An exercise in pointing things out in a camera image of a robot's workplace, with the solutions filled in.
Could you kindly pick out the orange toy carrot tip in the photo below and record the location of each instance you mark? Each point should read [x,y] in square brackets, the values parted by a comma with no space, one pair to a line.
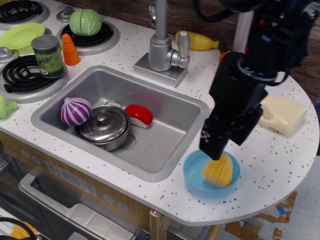
[69,51]

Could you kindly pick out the light green toy plate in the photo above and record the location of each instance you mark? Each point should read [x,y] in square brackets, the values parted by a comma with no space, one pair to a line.
[21,36]

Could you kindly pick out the green toy vegetable piece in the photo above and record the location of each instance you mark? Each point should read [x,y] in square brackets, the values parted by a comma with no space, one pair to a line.
[6,106]

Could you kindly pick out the cream toy detergent jug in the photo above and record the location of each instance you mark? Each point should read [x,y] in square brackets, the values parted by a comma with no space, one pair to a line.
[281,114]

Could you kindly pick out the yellow toy corn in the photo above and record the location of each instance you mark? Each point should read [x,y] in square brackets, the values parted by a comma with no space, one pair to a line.
[219,172]

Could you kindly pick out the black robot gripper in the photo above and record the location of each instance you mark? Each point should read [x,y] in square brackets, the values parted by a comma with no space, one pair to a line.
[237,92]

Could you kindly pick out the silver toy sink basin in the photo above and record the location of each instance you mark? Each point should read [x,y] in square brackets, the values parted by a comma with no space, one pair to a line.
[150,154]

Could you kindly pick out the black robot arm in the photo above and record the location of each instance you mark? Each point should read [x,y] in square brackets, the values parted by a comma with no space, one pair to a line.
[277,42]

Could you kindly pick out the steel pot with lid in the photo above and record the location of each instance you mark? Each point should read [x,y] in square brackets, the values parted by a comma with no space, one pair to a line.
[107,127]

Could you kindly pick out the yellow object bottom corner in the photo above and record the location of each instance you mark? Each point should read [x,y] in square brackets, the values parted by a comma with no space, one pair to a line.
[20,233]

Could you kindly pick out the green toy cabbage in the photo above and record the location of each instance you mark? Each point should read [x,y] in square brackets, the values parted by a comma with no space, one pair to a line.
[85,22]

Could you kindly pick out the silver stove knob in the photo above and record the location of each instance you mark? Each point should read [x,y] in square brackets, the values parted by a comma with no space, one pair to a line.
[65,14]
[7,55]

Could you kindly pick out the yellow toy squeeze bottle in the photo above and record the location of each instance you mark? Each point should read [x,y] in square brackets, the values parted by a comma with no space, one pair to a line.
[195,41]

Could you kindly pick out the silver stove knob left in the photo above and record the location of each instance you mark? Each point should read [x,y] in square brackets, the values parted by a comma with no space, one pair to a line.
[7,55]

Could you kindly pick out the silver vertical pole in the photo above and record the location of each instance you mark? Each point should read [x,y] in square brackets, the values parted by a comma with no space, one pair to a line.
[242,31]

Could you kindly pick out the green toy can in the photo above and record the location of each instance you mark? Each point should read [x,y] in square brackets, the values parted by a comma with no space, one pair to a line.
[48,56]

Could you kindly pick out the purple striped toy onion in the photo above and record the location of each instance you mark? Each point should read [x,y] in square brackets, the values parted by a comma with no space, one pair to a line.
[75,111]

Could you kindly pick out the back right stove burner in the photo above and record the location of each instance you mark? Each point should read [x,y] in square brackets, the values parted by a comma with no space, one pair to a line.
[104,40]

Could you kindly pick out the toy oven door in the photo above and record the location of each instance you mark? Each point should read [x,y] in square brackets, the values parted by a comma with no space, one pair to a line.
[78,222]

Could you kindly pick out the red toy cheese wedge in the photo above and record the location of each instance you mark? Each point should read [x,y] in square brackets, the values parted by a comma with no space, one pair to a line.
[139,116]

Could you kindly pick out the back left stove burner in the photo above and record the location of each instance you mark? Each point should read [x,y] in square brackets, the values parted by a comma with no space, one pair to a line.
[19,11]

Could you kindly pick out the stove burner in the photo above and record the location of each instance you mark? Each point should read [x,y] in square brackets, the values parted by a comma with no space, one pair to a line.
[21,79]
[104,40]
[19,11]

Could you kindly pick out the silver toy faucet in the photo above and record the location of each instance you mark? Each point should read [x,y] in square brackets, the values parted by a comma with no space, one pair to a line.
[162,63]

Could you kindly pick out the front stove burner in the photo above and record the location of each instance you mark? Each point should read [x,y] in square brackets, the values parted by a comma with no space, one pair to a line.
[21,79]

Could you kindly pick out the orange toy carrot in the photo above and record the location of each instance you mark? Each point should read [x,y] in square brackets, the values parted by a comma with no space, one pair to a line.
[223,49]

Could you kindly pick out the light blue plastic bowl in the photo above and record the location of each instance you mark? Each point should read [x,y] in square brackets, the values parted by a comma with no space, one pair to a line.
[199,185]

